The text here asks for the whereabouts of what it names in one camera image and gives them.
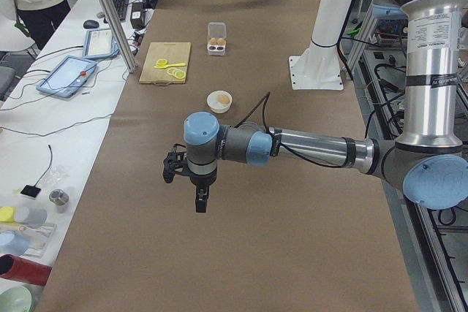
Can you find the green bowl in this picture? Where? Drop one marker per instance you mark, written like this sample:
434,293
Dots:
18,298

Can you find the black keyboard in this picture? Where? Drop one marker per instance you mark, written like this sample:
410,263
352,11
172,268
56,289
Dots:
121,7

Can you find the yellow cup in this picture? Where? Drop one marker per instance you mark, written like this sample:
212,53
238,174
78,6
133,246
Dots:
7,214

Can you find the steel cylinder weight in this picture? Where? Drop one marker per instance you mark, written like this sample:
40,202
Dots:
60,200

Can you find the red cylinder bottle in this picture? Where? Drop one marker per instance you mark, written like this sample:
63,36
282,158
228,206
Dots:
26,271

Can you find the white ceramic bowl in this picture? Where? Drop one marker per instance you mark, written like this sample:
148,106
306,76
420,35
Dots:
216,106

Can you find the grey cup lying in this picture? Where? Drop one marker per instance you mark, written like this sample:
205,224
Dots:
33,217

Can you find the blue teach pendant far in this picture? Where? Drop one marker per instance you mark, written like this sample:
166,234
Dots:
99,44

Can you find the blue teach pendant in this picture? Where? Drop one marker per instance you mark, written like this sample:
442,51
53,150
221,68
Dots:
69,76
99,44

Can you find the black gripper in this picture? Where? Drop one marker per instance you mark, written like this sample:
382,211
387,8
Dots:
202,179

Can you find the blue teach pendant near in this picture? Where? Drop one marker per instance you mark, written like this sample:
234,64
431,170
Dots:
69,76

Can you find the lemon slice near knife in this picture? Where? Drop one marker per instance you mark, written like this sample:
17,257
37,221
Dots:
160,64

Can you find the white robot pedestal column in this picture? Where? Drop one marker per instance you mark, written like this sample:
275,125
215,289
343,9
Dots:
318,68

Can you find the lemon slice front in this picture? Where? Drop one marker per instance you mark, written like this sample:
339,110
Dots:
179,74

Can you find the black square pad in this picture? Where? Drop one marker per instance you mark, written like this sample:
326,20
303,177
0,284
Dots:
30,191

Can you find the wooden cutting board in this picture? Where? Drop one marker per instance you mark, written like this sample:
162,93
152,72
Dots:
174,52

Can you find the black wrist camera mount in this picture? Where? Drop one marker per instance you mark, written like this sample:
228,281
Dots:
175,163

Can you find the black power adapter box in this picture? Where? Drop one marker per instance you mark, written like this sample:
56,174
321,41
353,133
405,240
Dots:
138,15

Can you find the aluminium frame post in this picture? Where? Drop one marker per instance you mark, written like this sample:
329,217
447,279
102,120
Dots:
118,33

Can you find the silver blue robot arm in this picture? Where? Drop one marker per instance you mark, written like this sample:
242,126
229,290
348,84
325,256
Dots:
424,162

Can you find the light blue cup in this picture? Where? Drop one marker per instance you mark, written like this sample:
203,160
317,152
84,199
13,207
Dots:
13,243

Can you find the yellow plastic knife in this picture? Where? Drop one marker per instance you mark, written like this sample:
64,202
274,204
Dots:
175,65

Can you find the clear plastic egg box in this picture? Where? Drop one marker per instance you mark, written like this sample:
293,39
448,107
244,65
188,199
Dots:
217,30

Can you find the black computer mouse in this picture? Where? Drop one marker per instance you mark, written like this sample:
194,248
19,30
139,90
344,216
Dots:
90,24

